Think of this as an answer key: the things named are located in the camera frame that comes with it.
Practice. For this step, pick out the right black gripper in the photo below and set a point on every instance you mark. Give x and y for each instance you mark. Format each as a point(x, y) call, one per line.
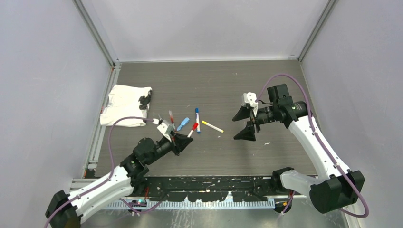
point(248, 133)

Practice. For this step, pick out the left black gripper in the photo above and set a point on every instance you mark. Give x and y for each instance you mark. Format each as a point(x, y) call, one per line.
point(178, 142)

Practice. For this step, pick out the white pen red tip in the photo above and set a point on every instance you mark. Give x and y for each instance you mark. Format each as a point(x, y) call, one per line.
point(190, 133)

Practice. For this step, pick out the red black pen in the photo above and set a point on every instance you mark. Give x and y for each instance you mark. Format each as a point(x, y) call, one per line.
point(172, 119)

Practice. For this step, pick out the white marker with blue cap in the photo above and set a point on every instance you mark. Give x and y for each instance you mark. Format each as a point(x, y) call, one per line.
point(198, 129)

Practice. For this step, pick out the red pen cap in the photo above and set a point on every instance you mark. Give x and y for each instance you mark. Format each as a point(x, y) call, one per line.
point(195, 125)

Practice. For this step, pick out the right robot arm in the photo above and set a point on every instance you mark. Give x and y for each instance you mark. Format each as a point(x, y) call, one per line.
point(336, 185)

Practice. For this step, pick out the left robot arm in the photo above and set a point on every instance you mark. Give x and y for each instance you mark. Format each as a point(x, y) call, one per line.
point(71, 210)

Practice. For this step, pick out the blue pen cap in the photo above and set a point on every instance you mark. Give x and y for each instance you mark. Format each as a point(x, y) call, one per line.
point(183, 123)

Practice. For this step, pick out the white stained cloth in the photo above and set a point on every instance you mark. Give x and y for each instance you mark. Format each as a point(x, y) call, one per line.
point(125, 101)

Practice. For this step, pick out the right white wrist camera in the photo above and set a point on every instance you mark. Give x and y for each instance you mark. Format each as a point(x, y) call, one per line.
point(251, 100)

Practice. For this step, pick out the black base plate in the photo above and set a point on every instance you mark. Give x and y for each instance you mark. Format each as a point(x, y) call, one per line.
point(207, 188)

